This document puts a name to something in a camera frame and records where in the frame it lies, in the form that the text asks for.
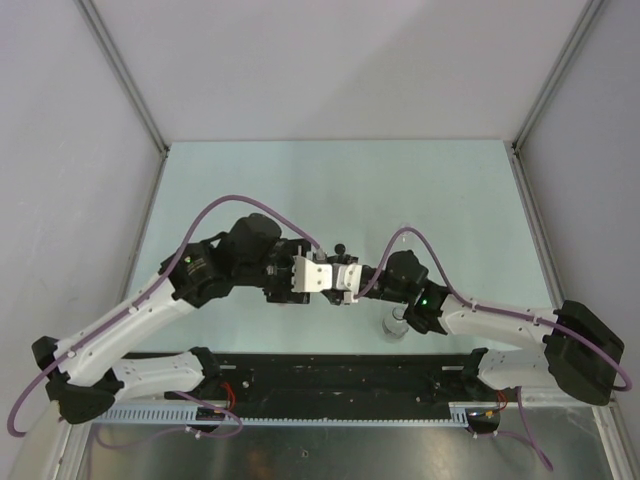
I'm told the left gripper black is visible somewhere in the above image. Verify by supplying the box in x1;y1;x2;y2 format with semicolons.
236;239;312;304

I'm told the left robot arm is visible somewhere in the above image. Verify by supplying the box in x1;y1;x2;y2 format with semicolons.
32;213;317;424

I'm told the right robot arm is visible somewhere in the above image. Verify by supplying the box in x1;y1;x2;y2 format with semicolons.
311;250;624;406

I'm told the short clear bottle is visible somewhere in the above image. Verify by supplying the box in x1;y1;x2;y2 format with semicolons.
382;307;409;341

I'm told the tall clear empty bottle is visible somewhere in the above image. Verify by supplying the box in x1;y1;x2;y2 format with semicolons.
397;222;415;250

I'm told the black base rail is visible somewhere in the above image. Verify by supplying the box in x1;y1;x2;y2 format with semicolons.
193;353;516;418

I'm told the slotted cable duct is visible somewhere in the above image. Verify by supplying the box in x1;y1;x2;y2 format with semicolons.
94;402;497;427

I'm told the right aluminium corner post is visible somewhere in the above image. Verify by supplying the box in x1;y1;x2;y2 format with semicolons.
509;0;609;151

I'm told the aluminium corner post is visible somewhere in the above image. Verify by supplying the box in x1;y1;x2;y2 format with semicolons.
509;0;609;151
74;0;169;155

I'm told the left aluminium corner post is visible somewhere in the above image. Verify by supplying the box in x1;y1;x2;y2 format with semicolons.
74;0;169;155

